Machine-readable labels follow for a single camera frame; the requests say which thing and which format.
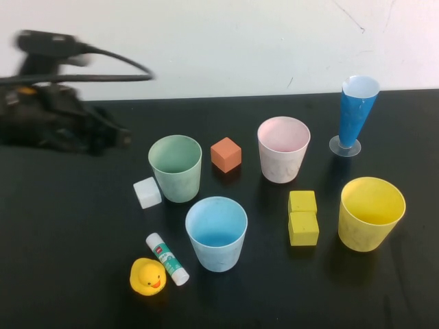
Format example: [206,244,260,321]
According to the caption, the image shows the blue paper cone cup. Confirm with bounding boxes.
[329,75,381,158]

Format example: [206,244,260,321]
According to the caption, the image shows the white cube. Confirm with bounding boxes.
[132,176,163,210]

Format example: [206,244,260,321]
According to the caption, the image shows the blue plastic cup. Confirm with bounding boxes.
[185,196,248,273]

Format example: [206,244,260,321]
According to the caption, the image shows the yellow cube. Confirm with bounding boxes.
[287,211,320,247]
[287,190,318,215]

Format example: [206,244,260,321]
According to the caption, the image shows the yellow rubber duck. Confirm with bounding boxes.
[129,257,168,296]

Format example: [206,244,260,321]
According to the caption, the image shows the pink plastic cup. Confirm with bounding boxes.
[257,116,311,185]

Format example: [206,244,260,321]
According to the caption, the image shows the yellow plastic cup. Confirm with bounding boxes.
[337,176,407,253]

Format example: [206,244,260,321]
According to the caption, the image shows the orange cube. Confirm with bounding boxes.
[210,136,242,174]

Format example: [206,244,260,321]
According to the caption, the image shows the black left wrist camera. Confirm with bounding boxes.
[12,29,92,68]

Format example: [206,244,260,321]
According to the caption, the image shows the black camera cable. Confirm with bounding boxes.
[77,43,155,80]

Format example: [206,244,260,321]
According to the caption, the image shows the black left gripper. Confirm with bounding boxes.
[51,102,133,157]

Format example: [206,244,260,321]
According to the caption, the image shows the white green glue stick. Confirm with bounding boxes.
[145,232,190,287]

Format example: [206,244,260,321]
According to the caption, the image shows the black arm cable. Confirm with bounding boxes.
[0,73,154,87]

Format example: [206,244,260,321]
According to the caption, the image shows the green plastic cup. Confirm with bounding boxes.
[147,134,202,204]

